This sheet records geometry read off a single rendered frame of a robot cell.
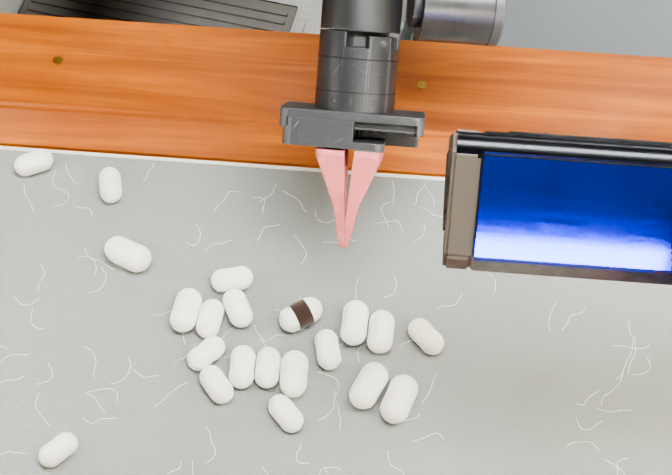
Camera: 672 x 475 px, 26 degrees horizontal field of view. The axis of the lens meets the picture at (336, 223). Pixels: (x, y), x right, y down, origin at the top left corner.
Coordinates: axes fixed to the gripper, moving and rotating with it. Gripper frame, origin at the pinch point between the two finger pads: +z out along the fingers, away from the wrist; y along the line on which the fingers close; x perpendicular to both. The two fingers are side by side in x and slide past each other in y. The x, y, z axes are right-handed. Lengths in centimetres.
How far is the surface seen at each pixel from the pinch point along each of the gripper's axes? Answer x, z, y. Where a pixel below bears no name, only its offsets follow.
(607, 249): -27.8, -4.9, 14.9
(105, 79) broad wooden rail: 14.5, -8.9, -21.1
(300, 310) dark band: 2.6, 6.4, -3.0
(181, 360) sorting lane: 1.7, 10.9, -11.6
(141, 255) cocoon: 4.8, 3.7, -15.6
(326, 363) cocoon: 0.6, 9.8, -0.6
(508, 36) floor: 116, -13, 18
